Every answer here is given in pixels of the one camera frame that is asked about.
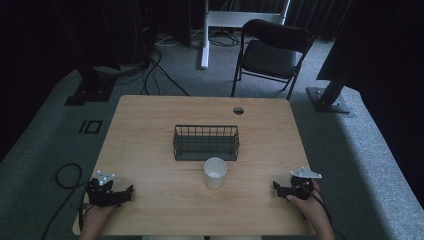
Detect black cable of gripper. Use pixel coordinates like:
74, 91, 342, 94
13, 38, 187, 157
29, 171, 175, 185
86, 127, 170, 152
40, 162, 90, 240
301, 186, 349, 240

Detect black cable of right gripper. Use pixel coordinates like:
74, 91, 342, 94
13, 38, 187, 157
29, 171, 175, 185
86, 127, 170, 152
301, 186, 349, 240

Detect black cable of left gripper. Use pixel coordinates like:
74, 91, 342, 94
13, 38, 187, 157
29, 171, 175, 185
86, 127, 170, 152
40, 162, 90, 240

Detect black folding chair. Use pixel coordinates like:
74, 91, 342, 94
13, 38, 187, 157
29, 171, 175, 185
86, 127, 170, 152
230, 18, 315, 101

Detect white cup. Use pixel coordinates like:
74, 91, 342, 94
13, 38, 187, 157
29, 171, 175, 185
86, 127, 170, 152
203, 157, 229, 190

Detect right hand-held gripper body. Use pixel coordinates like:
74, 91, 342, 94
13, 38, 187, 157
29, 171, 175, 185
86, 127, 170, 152
289, 166, 323, 202

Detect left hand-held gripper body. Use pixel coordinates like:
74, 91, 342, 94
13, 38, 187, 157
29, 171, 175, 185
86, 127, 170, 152
86, 170, 122, 208

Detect person's left hand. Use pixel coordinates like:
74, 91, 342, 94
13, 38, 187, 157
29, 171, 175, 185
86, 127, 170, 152
80, 203, 118, 234

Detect black wire basket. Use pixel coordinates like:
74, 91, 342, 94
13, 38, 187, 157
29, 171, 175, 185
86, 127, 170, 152
172, 124, 241, 162

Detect person's right hand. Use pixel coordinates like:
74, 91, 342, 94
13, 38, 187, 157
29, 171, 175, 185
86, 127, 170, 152
286, 179, 330, 228

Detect black floor cables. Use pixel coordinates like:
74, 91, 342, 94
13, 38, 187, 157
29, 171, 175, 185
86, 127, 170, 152
141, 46, 191, 98

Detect dark curtain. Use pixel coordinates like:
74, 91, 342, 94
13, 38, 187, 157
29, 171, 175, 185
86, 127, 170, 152
315, 0, 424, 208

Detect black stand with base plate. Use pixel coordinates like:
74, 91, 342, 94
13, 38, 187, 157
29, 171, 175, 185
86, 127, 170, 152
63, 65, 118, 107

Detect black stand with bolted base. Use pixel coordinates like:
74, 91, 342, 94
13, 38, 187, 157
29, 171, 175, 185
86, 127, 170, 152
305, 74, 352, 115

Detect white metal desk frame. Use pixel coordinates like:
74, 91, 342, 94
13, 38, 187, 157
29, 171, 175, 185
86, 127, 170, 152
199, 0, 292, 70

